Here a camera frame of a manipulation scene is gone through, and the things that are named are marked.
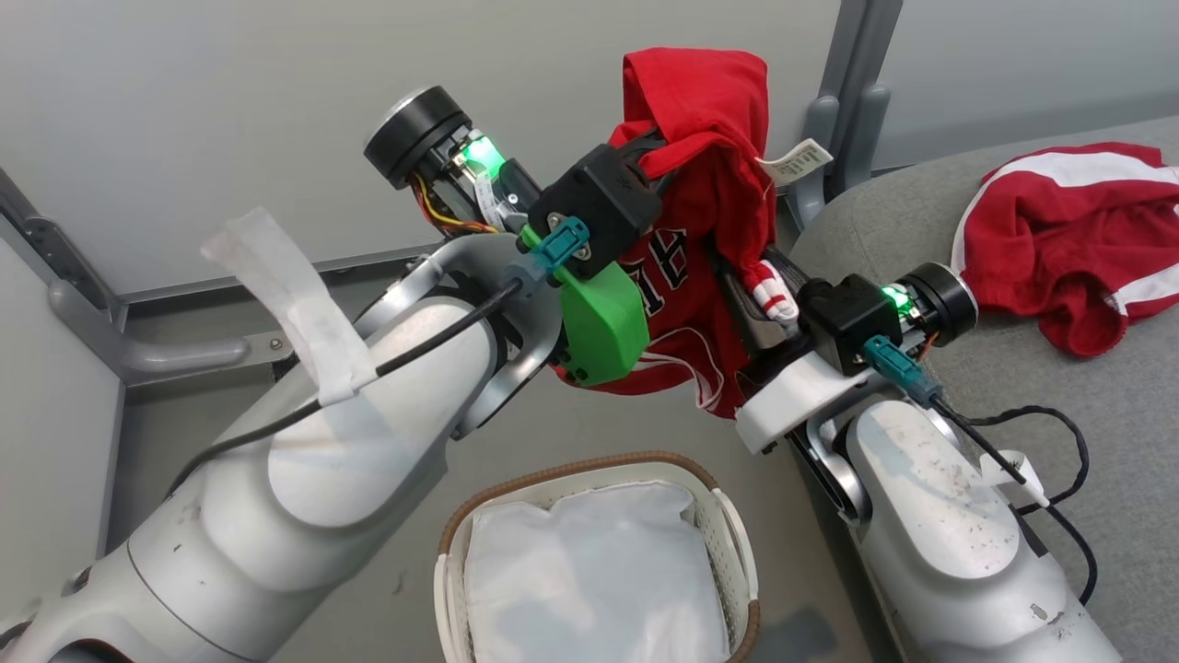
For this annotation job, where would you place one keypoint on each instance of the white tape strip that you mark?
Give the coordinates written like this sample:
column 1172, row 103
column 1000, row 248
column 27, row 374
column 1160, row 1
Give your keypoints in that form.
column 1013, row 474
column 295, row 295

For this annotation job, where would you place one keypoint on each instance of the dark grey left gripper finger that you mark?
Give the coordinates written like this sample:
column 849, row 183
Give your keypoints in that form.
column 636, row 143

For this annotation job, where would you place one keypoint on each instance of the white basket liner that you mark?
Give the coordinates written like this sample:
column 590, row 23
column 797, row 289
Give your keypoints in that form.
column 599, row 580

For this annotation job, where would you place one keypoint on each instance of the grey fabric sofa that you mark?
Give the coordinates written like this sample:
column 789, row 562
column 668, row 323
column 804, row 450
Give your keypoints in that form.
column 1041, row 387

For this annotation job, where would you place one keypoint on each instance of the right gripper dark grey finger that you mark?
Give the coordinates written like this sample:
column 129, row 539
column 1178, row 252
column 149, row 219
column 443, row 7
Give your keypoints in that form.
column 787, row 267
column 741, row 318

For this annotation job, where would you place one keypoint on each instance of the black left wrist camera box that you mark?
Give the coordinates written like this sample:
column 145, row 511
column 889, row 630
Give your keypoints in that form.
column 594, row 198

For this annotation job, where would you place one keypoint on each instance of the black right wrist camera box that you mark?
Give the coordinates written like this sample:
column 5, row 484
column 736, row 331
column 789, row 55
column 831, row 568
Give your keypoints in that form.
column 847, row 318

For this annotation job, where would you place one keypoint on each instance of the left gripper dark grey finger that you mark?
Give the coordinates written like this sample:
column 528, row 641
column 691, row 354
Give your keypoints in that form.
column 659, row 168

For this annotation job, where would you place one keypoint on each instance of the red jersey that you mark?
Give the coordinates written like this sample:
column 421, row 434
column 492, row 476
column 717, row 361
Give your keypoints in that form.
column 700, row 212

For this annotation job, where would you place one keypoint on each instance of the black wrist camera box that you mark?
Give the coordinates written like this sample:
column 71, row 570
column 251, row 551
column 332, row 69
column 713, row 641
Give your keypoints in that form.
column 847, row 318
column 594, row 198

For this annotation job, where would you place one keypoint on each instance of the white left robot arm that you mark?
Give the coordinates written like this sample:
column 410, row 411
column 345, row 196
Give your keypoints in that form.
column 304, row 497

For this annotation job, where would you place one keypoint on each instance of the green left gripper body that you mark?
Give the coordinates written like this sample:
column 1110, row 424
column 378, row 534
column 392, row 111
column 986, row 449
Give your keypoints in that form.
column 603, row 327

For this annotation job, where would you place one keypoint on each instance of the white basket with brown rim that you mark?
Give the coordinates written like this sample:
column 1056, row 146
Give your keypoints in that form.
column 728, row 534

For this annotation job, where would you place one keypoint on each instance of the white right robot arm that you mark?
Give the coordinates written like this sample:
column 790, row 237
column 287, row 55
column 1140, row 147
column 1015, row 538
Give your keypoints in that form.
column 949, row 543

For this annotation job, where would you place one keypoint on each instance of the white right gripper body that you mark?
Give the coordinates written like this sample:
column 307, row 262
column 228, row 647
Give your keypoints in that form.
column 792, row 396

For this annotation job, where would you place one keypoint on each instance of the red shorts with white stripes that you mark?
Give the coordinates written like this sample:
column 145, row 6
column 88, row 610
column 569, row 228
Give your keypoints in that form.
column 1059, row 239

